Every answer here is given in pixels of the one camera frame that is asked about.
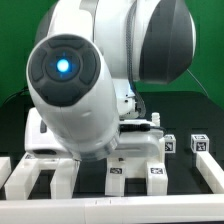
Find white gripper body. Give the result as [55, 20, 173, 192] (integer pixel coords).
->
[24, 108, 165, 159]

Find white chair seat part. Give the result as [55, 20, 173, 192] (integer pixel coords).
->
[107, 112, 165, 178]

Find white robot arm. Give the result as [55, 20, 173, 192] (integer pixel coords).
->
[25, 0, 196, 161]

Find white tagged cube left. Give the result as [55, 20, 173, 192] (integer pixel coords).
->
[164, 134, 176, 153]

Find white tagged cube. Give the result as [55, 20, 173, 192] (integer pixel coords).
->
[164, 134, 176, 153]
[191, 134, 210, 153]

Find white tagged cube right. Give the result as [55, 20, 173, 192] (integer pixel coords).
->
[191, 134, 210, 153]

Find white right fence bar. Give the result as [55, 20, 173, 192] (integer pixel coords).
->
[196, 151, 224, 194]

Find white fence bar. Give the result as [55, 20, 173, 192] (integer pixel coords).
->
[196, 151, 224, 194]
[0, 194, 224, 224]
[0, 157, 11, 189]

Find white front fence bar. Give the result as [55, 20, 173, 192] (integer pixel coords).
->
[0, 194, 224, 224]

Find white left fence bar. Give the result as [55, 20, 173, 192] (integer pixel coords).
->
[0, 157, 11, 189]

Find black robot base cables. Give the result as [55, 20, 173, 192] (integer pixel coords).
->
[0, 87, 29, 107]

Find white chair back frame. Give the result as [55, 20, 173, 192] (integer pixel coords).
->
[4, 153, 80, 200]

